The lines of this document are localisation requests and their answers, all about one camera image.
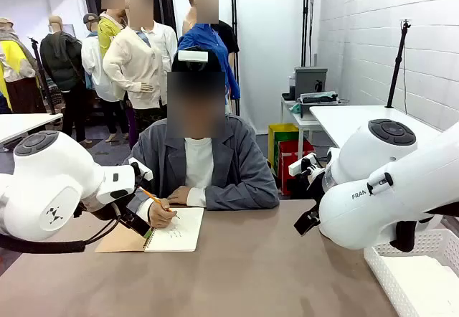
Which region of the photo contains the mannequin in blue shirt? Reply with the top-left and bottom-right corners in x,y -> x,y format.
177,0 -> 242,117

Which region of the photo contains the green bag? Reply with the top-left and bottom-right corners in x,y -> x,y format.
273,130 -> 306,174

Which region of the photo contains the mannequin in yellow-green shirt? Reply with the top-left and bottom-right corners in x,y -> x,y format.
97,0 -> 128,60

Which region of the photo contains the grey tray with items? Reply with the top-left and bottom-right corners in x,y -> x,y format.
298,91 -> 340,119

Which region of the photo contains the black cap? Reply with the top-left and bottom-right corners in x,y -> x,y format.
171,46 -> 225,75

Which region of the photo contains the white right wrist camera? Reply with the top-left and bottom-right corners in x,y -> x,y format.
288,152 -> 319,177

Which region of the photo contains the person in grey jacket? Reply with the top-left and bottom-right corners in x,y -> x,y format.
123,46 -> 281,230

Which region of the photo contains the white long table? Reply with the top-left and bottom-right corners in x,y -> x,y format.
308,105 -> 443,150

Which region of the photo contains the mannequin with yellow scarf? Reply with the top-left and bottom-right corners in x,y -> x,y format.
0,17 -> 48,115

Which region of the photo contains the person's left forearm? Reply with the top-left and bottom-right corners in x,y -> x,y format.
186,183 -> 281,212

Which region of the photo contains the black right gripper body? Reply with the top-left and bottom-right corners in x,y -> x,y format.
303,169 -> 326,214

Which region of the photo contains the person's right hand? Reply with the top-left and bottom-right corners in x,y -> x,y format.
147,199 -> 176,230

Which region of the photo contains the white perforated plastic basket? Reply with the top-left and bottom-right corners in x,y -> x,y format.
363,227 -> 459,317

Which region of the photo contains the person's left hand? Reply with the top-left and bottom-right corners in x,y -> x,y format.
167,186 -> 191,205

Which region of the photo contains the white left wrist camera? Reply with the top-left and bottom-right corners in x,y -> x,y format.
128,157 -> 154,181

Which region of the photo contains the grey box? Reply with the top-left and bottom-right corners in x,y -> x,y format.
293,66 -> 328,99

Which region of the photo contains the person's right forearm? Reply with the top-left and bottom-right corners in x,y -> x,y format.
126,186 -> 156,222

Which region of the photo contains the yellow pencil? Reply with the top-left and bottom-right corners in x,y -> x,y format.
138,186 -> 181,220

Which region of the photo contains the mannequin in cream cardigan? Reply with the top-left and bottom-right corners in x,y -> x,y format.
102,0 -> 179,146

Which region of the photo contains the white head-mounted camera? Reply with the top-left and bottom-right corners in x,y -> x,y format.
177,49 -> 209,63

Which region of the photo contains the mannequin in white shirt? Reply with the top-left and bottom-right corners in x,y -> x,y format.
81,13 -> 121,143

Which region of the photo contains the black left arm cable sleeve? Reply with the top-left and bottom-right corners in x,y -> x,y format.
0,205 -> 122,255

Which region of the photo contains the yellow bag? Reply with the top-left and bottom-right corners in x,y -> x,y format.
268,123 -> 300,169

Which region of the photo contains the stack of white paper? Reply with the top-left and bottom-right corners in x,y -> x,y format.
381,255 -> 459,317

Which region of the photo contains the black arm cable sleeve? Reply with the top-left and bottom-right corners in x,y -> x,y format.
0,205 -> 122,255
389,219 -> 420,254

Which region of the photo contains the white small-topped table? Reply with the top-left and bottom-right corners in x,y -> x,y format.
0,113 -> 64,145

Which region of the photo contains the black backdrop stand pole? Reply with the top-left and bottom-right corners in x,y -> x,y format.
229,0 -> 241,118
301,0 -> 315,68

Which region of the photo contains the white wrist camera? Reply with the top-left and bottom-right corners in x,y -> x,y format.
288,152 -> 319,177
128,157 -> 154,181

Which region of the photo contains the black right arm cable sleeve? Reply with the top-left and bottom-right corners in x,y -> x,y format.
389,219 -> 420,254

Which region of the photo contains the black tripod with small camera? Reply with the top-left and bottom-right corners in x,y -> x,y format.
384,19 -> 412,110

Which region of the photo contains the white side table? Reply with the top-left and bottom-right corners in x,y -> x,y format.
280,97 -> 326,143

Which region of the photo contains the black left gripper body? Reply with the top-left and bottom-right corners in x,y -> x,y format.
113,202 -> 139,225

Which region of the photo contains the spiral notebook with brown cover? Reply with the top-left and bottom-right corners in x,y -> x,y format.
94,207 -> 205,254

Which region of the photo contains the black floor tripod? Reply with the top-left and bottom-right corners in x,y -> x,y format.
28,37 -> 57,115

